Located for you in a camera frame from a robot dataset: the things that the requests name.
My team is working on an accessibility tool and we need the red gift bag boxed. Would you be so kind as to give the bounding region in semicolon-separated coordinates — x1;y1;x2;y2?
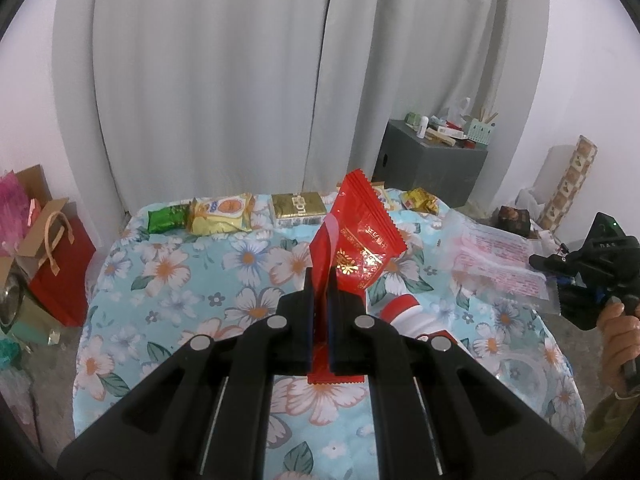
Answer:
27;198;97;329

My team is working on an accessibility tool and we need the metal bowl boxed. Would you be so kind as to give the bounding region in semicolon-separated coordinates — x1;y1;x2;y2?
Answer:
0;271;27;332

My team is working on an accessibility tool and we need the person's right hand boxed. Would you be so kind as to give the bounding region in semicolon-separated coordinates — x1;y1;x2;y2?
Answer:
598;298;640;394

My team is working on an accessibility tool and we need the flat white box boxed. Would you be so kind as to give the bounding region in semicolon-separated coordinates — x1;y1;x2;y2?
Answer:
425;127;469;148

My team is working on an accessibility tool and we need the clear plastic container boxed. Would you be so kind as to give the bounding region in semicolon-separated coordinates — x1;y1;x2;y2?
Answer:
499;352;557;402

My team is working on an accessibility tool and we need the gold green box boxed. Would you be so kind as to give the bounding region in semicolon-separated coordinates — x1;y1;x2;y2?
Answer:
9;289;64;347

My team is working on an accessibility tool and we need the small yellow green packet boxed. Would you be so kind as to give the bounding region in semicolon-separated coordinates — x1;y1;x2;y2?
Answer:
401;187;442;214

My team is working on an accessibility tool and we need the grey cabinet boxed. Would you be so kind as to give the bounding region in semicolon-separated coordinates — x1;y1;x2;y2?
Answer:
375;119;489;209

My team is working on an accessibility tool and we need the floral blue tablecloth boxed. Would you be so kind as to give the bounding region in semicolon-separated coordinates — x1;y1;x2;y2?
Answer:
72;187;587;480

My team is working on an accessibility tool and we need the patterned wrapping paper roll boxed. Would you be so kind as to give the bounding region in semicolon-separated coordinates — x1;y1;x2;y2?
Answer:
542;135;599;234

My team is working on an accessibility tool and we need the red white packet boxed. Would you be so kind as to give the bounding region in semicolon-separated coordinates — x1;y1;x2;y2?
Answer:
376;294;457;343

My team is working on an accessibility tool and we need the white teal pen holder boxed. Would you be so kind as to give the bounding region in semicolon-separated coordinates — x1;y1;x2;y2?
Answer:
464;106;501;146

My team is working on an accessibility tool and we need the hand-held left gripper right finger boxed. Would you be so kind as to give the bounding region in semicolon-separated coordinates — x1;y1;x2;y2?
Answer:
327;266;586;480

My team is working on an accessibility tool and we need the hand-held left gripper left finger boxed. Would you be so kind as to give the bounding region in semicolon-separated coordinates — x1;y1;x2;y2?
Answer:
57;267;317;480

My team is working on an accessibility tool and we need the red snack packet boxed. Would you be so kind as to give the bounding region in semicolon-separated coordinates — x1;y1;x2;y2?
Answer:
307;169;409;386

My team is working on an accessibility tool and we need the dark patterned box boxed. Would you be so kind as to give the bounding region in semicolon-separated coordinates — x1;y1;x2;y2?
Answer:
497;204;532;235

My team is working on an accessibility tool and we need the white curtain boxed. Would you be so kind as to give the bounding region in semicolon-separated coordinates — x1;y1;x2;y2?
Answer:
52;0;551;217

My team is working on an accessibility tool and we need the green snack packet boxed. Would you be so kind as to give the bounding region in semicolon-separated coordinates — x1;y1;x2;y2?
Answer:
147;204;192;234

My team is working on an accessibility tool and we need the brown paper bag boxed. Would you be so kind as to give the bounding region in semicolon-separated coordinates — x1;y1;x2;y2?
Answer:
14;163;71;263

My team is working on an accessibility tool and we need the clear printed plastic bag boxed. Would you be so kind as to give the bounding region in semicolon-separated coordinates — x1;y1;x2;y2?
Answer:
442;209;564;317

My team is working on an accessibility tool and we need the pink tissue paper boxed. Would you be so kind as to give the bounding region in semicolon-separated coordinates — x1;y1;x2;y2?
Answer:
0;169;42;257

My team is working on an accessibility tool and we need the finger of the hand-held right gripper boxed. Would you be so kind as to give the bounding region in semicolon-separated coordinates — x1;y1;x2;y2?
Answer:
529;253;572;274

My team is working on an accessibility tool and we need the orange yellow snack packet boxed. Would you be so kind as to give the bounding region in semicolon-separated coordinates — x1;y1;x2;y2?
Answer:
371;184;397;212

